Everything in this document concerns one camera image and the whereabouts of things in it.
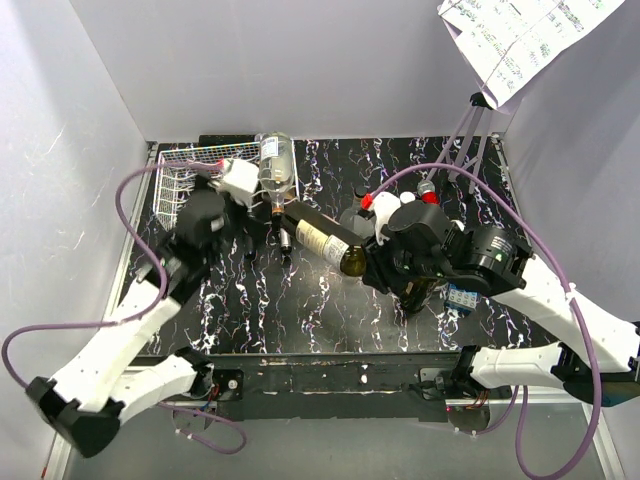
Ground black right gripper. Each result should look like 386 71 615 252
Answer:
359 226 447 295

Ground olive green wine bottle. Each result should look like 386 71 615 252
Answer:
397 278 446 315

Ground dark wine bottle neck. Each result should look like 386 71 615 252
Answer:
281 201 366 277

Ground clear round glass bottle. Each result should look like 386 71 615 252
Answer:
258 132 295 216

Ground dark green wine bottle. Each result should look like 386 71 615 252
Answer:
272 214 292 261

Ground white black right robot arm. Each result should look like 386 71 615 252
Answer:
362 195 639 407

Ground clear bottle black cap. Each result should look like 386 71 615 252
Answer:
339 185 375 239

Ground clear bottle white cap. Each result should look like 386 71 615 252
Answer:
399 191 416 205

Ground red glitter tube bottle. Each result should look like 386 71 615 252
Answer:
417 179 440 205

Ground blue white toy bricks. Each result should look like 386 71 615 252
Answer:
444 283 480 315

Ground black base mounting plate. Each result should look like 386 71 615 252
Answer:
208 352 476 422

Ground purple tripod stand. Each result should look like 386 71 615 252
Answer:
436 92 494 176

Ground white printed paper sheets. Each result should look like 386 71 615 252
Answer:
437 0 622 112

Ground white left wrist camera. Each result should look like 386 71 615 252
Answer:
208 158 259 208

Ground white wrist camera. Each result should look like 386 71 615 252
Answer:
208 158 259 208
360 191 401 245

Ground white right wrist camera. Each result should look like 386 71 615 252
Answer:
360 191 401 245

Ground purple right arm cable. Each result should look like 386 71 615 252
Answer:
367 162 604 480

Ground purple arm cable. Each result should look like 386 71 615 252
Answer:
367 162 604 480
2 162 226 389

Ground white wire wine rack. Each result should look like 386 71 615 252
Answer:
152 142 270 231

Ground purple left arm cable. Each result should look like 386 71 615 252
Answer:
2 162 226 389

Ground aluminium frame rail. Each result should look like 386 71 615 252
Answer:
43 142 221 480

